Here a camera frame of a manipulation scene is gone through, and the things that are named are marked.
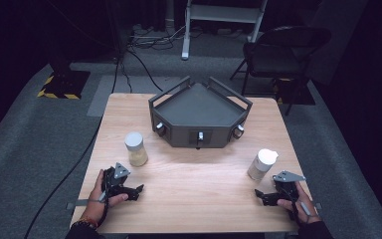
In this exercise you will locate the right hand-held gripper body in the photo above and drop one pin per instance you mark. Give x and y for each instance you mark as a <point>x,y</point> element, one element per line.
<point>286,190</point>

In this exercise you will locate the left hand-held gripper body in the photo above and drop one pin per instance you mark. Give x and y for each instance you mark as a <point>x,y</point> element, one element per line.
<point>116,182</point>

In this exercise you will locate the white flip-lid jar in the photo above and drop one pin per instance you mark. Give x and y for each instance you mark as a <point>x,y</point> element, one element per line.
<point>260,166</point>

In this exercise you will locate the round-lid jar with yellow powder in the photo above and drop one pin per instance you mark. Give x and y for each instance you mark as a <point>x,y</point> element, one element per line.
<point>136,152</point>

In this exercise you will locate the grey corner rack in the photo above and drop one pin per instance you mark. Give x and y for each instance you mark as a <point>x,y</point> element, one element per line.
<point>195,109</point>

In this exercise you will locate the person's right hand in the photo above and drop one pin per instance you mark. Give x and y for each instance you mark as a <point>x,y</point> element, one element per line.
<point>306,209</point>

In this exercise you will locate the person's left hand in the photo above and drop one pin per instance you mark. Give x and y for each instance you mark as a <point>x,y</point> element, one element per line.
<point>94,207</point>

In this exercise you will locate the yellow object behind cup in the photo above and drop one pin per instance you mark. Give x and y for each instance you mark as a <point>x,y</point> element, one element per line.
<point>295,91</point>

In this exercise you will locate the black base with hazard tape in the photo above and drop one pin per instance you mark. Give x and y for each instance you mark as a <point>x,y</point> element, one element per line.
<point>66,84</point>

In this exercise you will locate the black folding chair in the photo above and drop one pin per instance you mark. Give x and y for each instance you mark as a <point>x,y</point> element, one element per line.
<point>278,49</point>

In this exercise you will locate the white metal stand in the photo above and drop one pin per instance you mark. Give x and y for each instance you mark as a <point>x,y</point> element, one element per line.
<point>224,13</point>

